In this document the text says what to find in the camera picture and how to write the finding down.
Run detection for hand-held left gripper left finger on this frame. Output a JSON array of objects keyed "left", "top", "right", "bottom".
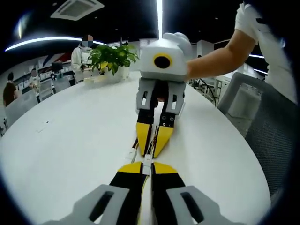
[{"left": 43, "top": 161, "right": 143, "bottom": 225}]

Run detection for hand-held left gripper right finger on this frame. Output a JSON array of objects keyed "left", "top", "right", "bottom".
[{"left": 151, "top": 162, "right": 237, "bottom": 225}]

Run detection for JST connector wire harness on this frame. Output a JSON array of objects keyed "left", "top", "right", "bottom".
[
  {"left": 146, "top": 125, "right": 160, "bottom": 162},
  {"left": 126, "top": 137, "right": 141, "bottom": 165},
  {"left": 138, "top": 154, "right": 154, "bottom": 225}
]

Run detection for person's right hand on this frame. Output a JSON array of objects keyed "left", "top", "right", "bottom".
[{"left": 162, "top": 32, "right": 192, "bottom": 62}]

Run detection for white plant pot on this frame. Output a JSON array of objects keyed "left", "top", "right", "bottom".
[{"left": 106, "top": 66, "right": 131, "bottom": 81}]

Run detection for straight ceiling light strip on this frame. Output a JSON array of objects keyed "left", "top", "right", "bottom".
[{"left": 155, "top": 0, "right": 164, "bottom": 40}]

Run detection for green potted plant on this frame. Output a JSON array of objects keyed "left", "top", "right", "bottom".
[{"left": 88, "top": 44, "right": 140, "bottom": 76}]

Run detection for white plastic box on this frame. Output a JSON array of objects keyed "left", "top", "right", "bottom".
[{"left": 83, "top": 75, "right": 123, "bottom": 88}]

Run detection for white office chair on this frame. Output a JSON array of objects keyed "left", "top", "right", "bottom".
[
  {"left": 38, "top": 78, "right": 56, "bottom": 102},
  {"left": 54, "top": 78, "right": 71, "bottom": 92},
  {"left": 4, "top": 94, "right": 38, "bottom": 128}
]

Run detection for grey mesh office chair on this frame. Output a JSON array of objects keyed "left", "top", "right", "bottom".
[{"left": 217, "top": 72, "right": 299, "bottom": 195}]

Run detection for ceiling air conditioner vent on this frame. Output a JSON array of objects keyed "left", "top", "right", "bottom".
[{"left": 50, "top": 0, "right": 105, "bottom": 21}]

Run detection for long curved ceiling light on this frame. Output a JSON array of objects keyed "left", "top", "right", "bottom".
[{"left": 4, "top": 37, "right": 109, "bottom": 53}]

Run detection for black cables under desk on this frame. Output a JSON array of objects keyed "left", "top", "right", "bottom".
[{"left": 194, "top": 78, "right": 221, "bottom": 106}]

